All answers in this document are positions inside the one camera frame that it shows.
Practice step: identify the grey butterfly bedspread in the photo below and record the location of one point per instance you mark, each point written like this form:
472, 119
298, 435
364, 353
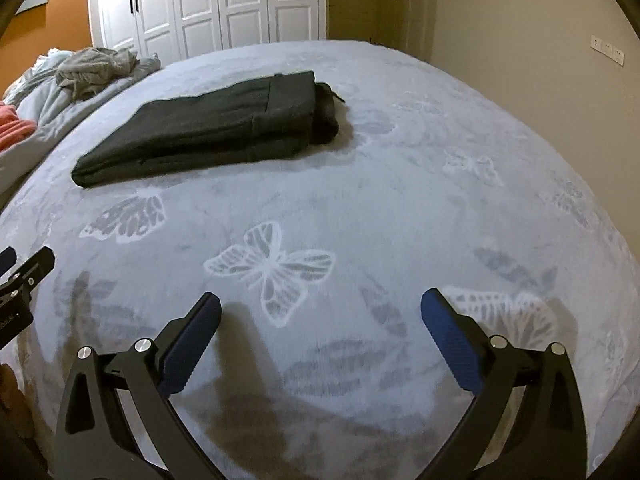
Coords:
322, 367

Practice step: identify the coral pink cloth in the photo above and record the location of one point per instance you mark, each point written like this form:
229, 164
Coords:
13, 128

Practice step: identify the left hand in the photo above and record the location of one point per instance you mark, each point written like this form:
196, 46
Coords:
14, 405

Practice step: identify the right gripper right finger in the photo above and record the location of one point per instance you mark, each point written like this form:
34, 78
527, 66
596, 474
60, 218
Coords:
548, 439

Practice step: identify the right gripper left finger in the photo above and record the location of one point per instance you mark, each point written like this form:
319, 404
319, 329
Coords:
94, 439

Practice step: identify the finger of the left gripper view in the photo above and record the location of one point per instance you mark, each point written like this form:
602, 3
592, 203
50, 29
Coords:
35, 268

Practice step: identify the white wall switch plate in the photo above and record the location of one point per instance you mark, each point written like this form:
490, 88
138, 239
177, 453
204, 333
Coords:
607, 49

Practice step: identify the grey crumpled garment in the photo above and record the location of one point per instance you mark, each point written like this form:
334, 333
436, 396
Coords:
88, 71

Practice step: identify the white panelled wardrobe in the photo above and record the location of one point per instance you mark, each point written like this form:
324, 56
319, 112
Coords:
175, 30

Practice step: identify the dark grey pants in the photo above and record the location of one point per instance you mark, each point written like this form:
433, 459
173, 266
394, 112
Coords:
265, 118

